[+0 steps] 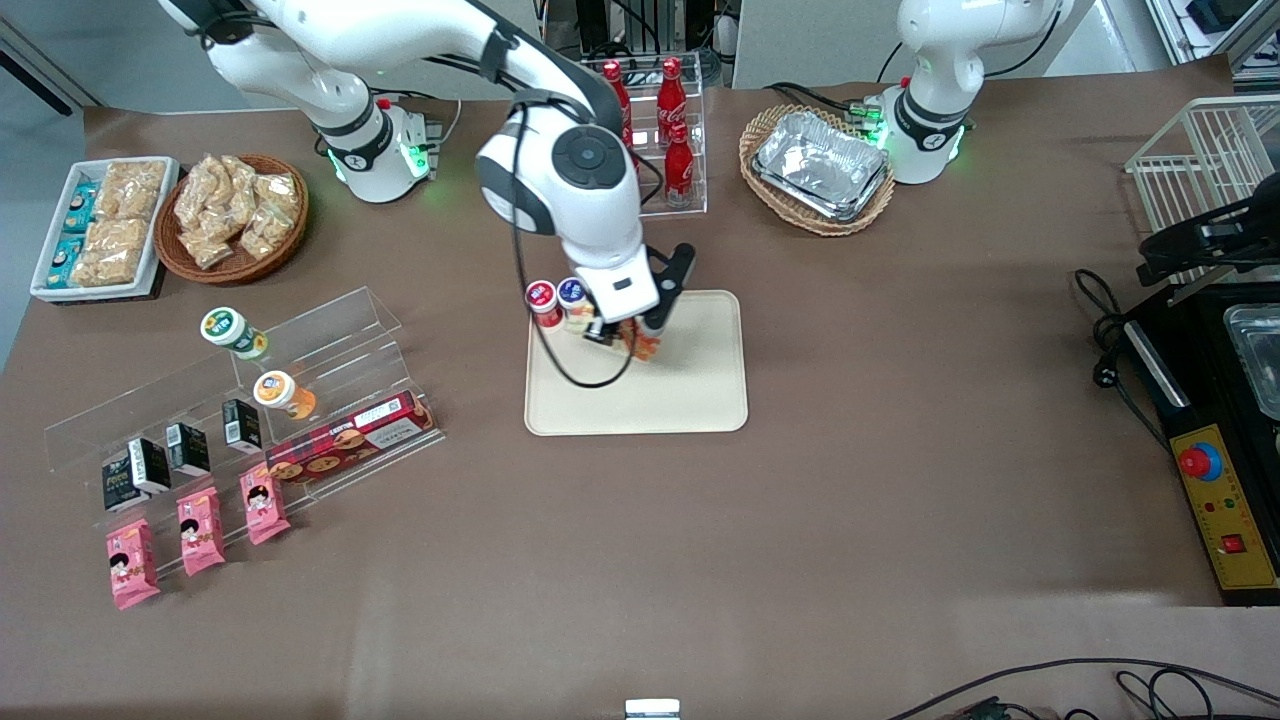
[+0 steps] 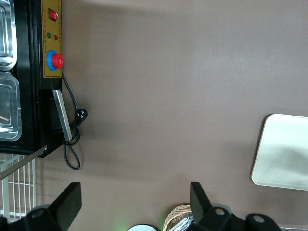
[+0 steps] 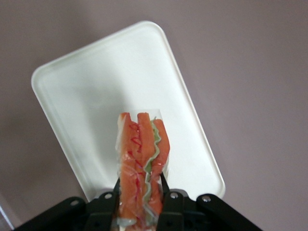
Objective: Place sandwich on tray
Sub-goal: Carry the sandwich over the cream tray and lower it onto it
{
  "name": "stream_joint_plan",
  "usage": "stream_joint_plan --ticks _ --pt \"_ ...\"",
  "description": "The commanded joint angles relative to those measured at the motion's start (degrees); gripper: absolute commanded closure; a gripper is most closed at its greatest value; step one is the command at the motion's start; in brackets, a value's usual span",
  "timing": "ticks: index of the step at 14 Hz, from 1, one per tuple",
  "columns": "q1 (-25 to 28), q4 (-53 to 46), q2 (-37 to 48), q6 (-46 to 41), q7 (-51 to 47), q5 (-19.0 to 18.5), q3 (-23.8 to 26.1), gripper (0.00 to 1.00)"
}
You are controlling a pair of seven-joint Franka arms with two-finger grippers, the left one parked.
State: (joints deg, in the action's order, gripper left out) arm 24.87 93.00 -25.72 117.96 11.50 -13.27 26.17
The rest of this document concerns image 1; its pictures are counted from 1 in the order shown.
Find white wire basket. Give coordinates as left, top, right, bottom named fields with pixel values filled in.
left=1124, top=96, right=1280, bottom=293

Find beige plastic tray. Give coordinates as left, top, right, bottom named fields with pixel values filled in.
left=523, top=289, right=750, bottom=438

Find black sealing machine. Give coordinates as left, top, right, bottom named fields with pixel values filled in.
left=1122, top=283, right=1280, bottom=608

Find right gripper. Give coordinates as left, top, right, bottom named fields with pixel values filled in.
left=580, top=243, right=663, bottom=349

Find bag of crispy rice snack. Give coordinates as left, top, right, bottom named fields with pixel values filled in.
left=72, top=217, right=153, bottom=290
left=97, top=160, right=168, bottom=223

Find green-lid small bottle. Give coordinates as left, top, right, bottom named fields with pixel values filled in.
left=199, top=306, right=270, bottom=362

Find triangle sandwich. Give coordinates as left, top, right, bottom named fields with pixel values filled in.
left=600, top=322, right=667, bottom=367

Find red cola bottle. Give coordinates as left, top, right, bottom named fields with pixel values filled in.
left=655, top=56, right=689, bottom=131
left=601, top=59, right=635, bottom=151
left=664, top=122, right=697, bottom=209

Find teal snack packet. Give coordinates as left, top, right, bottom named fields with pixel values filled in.
left=70, top=180, right=103, bottom=237
left=46, top=235, right=87, bottom=291

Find pink cartoon snack pack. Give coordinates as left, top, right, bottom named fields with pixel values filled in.
left=176, top=487, right=228, bottom=578
left=239, top=467, right=292, bottom=547
left=105, top=518, right=162, bottom=612

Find silver foil tray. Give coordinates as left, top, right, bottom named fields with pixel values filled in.
left=750, top=150, right=893, bottom=224
left=758, top=109, right=890, bottom=207

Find black power cable with plug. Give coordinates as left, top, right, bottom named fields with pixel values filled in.
left=1073, top=267, right=1173, bottom=453

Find clear bag of fried snacks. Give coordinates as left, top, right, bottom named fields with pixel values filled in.
left=174, top=160, right=229, bottom=233
left=238, top=175, right=301, bottom=261
left=180, top=228, right=239, bottom=271
left=205, top=154, right=259, bottom=216

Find red emergency stop button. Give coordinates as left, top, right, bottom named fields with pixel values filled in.
left=1177, top=442, right=1224, bottom=484

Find clear acrylic bottle rack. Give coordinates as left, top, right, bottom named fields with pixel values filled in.
left=578, top=55, right=709, bottom=218

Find black tissue pack gold print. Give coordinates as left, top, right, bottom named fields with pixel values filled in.
left=102, top=455, right=151, bottom=514

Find light woven wicker basket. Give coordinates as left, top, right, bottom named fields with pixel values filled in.
left=738, top=104, right=897, bottom=238

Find red-lid small cup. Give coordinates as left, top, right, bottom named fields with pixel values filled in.
left=523, top=279, right=564, bottom=330

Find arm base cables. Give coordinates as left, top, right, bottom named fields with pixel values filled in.
left=763, top=80, right=893, bottom=129
left=378, top=90, right=464, bottom=183

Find yellow control panel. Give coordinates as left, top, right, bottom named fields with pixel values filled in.
left=1169, top=424, right=1280, bottom=593

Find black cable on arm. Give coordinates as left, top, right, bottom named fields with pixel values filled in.
left=508, top=88, right=666, bottom=391

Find aluminium frame structure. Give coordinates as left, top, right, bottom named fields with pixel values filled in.
left=1145, top=0, right=1280, bottom=83

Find red tartan cookie box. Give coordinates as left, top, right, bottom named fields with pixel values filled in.
left=264, top=390, right=439, bottom=487

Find black floor cable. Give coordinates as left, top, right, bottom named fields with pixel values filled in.
left=885, top=656, right=1280, bottom=720

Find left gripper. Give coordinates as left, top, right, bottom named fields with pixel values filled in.
left=1136, top=188, right=1280, bottom=289

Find white rectangular plastic bin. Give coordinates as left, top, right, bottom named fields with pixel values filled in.
left=30, top=156, right=182, bottom=303

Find clear acrylic stepped display stand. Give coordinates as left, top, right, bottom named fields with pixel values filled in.
left=45, top=287, right=447, bottom=583

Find orange-lid small bottle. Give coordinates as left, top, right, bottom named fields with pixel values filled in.
left=252, top=370, right=319, bottom=422

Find brown wicker basket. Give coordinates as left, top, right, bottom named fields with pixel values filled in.
left=154, top=153, right=310, bottom=286

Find steel machine pan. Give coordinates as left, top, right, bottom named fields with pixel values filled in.
left=1221, top=304, right=1280, bottom=422

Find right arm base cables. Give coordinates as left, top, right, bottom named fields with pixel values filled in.
left=378, top=90, right=464, bottom=183

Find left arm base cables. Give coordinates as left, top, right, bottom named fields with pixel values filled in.
left=763, top=80, right=893, bottom=129

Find blue-lid small cup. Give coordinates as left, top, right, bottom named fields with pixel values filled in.
left=556, top=276, right=594, bottom=325

